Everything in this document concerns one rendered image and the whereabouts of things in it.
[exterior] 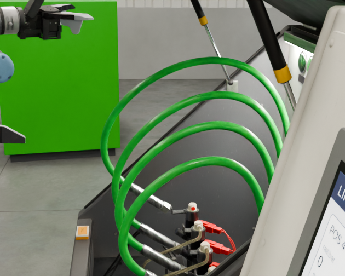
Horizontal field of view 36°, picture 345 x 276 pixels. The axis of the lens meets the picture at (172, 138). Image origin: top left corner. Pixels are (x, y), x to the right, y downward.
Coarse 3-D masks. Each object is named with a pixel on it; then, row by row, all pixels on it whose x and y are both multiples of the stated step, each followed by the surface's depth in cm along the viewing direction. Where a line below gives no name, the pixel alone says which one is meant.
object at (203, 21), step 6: (192, 0) 125; (198, 0) 126; (198, 6) 126; (198, 12) 126; (198, 18) 127; (204, 18) 127; (204, 24) 127; (210, 36) 128; (216, 48) 129; (216, 54) 130; (222, 66) 131; (228, 78) 132; (228, 84) 132; (234, 84) 132; (228, 90) 133; (234, 90) 133
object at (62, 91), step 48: (0, 0) 408; (48, 0) 414; (96, 0) 420; (0, 48) 405; (48, 48) 413; (96, 48) 422; (0, 96) 417; (48, 96) 425; (96, 96) 434; (48, 144) 437; (96, 144) 447
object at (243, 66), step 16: (176, 64) 98; (192, 64) 98; (224, 64) 99; (240, 64) 99; (144, 80) 98; (128, 96) 98; (272, 96) 102; (112, 112) 99; (288, 128) 104; (112, 176) 103
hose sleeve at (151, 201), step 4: (132, 184) 104; (132, 188) 104; (136, 188) 104; (140, 188) 105; (132, 192) 105; (136, 192) 104; (140, 192) 105; (152, 196) 106; (148, 200) 105; (152, 200) 105; (156, 200) 106; (160, 200) 106; (152, 204) 106; (156, 204) 106; (160, 204) 106; (160, 208) 106
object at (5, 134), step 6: (0, 126) 48; (6, 126) 48; (0, 132) 48; (6, 132) 48; (12, 132) 48; (0, 138) 48; (6, 138) 48; (12, 138) 48; (18, 138) 48; (24, 138) 48
